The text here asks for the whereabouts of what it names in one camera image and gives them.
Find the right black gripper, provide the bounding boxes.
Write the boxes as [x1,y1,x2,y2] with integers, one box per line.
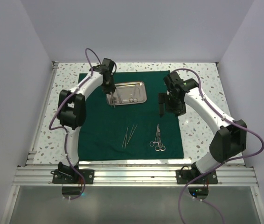
[159,92,186,118]

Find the steel instrument tray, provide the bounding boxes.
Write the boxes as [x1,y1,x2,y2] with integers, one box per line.
[106,81,147,106]

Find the dark green surgical cloth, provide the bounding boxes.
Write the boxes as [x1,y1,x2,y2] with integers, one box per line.
[77,70,184,161]

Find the steel ring-handled forceps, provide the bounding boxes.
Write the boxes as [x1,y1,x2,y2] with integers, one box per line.
[149,124,160,147]

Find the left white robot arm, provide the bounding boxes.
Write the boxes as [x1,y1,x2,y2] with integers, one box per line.
[57,58,117,183]

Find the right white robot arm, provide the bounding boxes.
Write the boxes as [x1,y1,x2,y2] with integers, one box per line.
[158,71,247,183]

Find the small steel scissors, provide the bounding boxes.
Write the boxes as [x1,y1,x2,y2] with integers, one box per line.
[129,87,139,103]

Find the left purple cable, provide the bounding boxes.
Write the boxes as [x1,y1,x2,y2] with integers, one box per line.
[49,48,87,201]

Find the purple cable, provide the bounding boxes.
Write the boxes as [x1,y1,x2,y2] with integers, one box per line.
[49,48,87,201]
[169,68,264,224]

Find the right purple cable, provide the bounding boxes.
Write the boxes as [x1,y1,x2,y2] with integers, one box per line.
[169,68,264,224]

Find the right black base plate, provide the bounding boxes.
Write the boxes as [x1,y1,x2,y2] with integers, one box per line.
[175,169,218,185]

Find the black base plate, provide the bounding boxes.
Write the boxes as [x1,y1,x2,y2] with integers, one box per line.
[175,169,218,185]
[50,169,94,184]

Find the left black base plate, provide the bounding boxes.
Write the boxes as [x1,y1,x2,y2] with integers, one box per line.
[50,169,94,184]

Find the aluminium mounting rail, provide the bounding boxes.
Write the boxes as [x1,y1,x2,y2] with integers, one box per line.
[12,164,258,187]

